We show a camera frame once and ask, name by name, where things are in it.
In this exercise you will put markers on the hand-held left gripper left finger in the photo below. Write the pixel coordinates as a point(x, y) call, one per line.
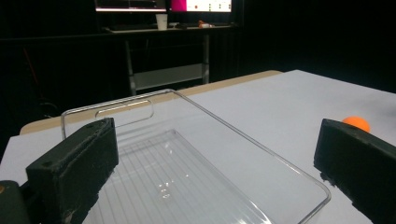
point(71, 174)

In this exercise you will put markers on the metal frame desk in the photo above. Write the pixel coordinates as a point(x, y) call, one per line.
point(168, 76)

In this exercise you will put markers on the pink white screen computer monitor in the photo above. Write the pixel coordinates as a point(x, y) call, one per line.
point(205, 5)

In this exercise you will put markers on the dark screen computer monitor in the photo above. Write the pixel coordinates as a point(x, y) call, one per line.
point(130, 4)

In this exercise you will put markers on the small orange white thing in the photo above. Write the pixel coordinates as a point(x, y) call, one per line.
point(204, 25)

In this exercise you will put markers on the white paper cup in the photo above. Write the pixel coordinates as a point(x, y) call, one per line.
point(161, 21)

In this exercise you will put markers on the clear plastic tray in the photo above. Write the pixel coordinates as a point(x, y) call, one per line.
point(186, 174)

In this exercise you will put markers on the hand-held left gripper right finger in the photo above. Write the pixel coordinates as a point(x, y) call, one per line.
point(361, 161)

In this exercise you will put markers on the orange ping pong ball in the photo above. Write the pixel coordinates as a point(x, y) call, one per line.
point(358, 122)

